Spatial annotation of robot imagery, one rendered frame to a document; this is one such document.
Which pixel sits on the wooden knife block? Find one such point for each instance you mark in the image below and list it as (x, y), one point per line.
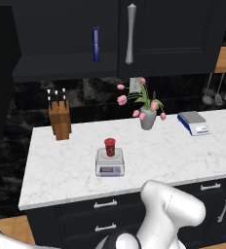
(60, 121)

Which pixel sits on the white wall outlet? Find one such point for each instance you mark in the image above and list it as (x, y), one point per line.
(135, 85)

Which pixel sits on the hanging silver spatula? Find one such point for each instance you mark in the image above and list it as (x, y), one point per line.
(218, 96)

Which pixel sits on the red yogurt cup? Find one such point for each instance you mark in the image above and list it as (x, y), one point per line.
(110, 146)

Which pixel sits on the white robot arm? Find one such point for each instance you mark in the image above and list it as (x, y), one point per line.
(170, 210)

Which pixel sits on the black drawer front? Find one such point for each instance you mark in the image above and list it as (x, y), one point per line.
(79, 228)
(189, 188)
(76, 207)

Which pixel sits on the grey digital scale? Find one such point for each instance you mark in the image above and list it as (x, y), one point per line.
(109, 164)

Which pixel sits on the black base cabinet door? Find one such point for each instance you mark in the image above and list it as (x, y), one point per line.
(212, 223)

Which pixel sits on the grey vase with pink flowers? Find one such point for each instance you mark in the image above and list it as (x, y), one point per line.
(148, 118)

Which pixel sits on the black wall cabinet body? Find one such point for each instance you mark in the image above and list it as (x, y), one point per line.
(59, 66)

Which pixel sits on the blue box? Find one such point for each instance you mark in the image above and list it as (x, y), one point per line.
(96, 43)

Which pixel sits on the hanging silver ladle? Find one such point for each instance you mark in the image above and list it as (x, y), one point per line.
(208, 97)

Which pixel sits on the black closed cabinet door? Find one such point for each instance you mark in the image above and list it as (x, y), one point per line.
(176, 35)

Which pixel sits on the blue and white digital scale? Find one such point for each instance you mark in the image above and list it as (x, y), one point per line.
(194, 123)

